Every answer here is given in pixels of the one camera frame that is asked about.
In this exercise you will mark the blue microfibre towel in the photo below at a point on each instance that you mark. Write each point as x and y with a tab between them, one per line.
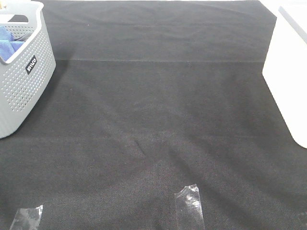
8	44

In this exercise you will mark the clear tape strip centre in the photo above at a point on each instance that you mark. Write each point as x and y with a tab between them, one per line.
188	209

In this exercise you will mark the clear tape strip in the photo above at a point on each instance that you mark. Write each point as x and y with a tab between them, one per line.
188	209
27	218

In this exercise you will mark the grey perforated plastic basket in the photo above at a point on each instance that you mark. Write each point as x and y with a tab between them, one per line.
26	73

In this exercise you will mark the white plastic storage bin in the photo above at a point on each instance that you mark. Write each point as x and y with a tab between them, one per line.
285	68

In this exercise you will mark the clear tape strip left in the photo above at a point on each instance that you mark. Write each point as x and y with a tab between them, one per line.
27	218

